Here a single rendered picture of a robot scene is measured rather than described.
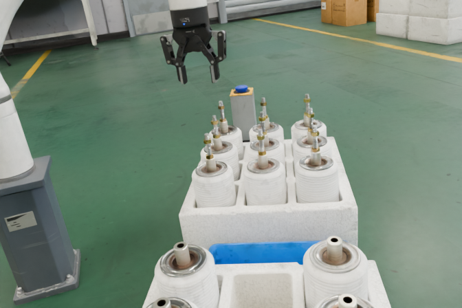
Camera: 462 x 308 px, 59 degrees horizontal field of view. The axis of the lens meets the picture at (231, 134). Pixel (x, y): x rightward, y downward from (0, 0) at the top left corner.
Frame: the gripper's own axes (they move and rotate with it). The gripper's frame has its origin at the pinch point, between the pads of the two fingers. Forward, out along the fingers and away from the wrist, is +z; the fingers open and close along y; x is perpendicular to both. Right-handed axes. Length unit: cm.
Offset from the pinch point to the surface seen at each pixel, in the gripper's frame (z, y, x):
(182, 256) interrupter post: 20.3, 5.3, -32.5
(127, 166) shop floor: 47, -54, 49
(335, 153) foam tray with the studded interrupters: 29.0, 26.9, 23.5
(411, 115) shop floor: 47, 57, 101
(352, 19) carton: 41, 36, 373
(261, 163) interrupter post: 20.7, 11.6, 0.7
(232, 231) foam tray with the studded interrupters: 33.9, 5.3, -7.0
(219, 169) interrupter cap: 21.7, 1.9, -0.5
